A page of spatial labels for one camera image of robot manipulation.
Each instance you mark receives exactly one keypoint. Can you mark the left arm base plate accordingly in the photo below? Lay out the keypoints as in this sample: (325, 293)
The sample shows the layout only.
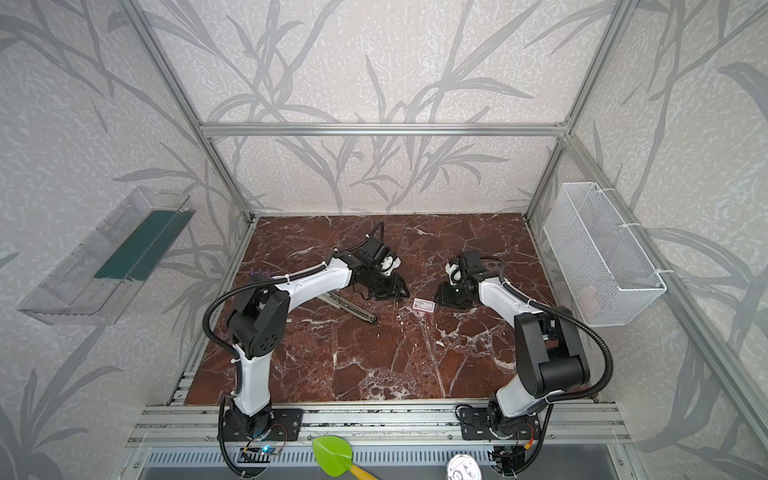
(275, 424)

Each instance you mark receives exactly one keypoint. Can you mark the pink object in basket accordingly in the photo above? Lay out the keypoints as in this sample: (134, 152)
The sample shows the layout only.
(588, 302)

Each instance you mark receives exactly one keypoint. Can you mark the purple plastic tool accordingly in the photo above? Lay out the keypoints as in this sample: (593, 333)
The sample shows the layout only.
(259, 276)

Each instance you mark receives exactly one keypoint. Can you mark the white black stapler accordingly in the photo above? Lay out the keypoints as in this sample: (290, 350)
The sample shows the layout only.
(338, 302)

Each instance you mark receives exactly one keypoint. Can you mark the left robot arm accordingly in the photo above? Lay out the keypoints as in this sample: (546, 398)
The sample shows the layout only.
(249, 322)

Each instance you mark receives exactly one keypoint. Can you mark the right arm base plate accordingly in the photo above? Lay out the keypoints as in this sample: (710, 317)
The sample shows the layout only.
(488, 423)

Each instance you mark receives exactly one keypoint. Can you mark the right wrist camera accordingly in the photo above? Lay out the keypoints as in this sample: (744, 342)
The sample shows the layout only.
(453, 271)

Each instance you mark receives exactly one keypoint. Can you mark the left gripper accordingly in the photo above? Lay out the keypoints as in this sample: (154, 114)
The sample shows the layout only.
(384, 282)

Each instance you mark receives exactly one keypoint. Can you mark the green plastic scoop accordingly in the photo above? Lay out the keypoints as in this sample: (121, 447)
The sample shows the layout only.
(334, 455)

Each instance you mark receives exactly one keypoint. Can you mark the aluminium front rail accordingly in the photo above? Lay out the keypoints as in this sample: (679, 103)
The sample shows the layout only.
(446, 422)

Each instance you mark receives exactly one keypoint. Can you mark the red white staple box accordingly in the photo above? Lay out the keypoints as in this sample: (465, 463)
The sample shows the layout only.
(423, 305)

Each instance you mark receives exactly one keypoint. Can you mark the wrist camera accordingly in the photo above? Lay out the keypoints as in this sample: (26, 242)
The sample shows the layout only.
(389, 264)
(453, 271)

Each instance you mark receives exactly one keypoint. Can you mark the clear plastic wall bin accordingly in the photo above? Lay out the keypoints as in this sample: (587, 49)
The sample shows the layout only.
(96, 282)

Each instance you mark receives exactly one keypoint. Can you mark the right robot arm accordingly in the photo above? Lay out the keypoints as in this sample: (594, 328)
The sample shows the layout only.
(558, 357)

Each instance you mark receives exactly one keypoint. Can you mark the white wire mesh basket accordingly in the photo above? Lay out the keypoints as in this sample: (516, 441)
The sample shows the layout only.
(595, 246)

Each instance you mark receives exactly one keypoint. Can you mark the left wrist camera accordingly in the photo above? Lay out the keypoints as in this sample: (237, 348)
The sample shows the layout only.
(389, 264)

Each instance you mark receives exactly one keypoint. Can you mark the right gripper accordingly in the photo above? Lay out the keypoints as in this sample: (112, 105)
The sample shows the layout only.
(455, 291)

